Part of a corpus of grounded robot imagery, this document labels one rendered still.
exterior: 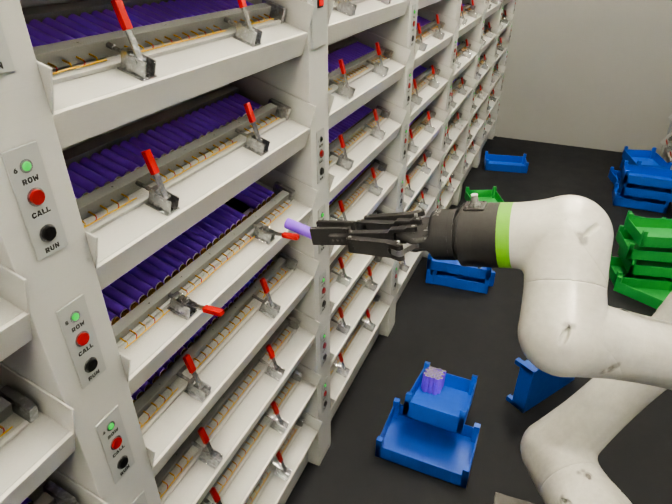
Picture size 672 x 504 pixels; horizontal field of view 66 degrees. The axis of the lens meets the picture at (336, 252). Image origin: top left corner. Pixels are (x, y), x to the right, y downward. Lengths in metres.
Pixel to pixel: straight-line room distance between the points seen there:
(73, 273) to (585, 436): 0.95
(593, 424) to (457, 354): 1.15
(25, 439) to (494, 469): 1.45
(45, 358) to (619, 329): 0.68
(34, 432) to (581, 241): 0.72
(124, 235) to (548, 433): 0.89
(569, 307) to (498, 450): 1.30
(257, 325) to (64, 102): 0.66
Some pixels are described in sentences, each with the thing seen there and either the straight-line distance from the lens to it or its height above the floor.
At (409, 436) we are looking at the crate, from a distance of 1.92.
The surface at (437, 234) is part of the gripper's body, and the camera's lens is 0.75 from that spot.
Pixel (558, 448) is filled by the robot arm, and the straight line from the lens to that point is 1.19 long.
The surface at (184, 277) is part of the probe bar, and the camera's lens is 0.93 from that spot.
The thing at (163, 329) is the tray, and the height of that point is 0.94.
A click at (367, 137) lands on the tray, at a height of 0.95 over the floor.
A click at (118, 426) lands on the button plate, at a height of 0.88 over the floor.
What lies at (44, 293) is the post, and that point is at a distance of 0.66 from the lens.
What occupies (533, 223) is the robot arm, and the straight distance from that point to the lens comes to 0.72.
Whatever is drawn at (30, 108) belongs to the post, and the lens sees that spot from 0.62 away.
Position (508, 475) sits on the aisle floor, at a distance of 1.89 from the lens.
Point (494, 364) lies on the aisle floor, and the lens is 2.24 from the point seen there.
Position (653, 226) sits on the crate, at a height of 0.25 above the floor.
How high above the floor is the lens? 1.47
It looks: 31 degrees down
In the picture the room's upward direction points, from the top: straight up
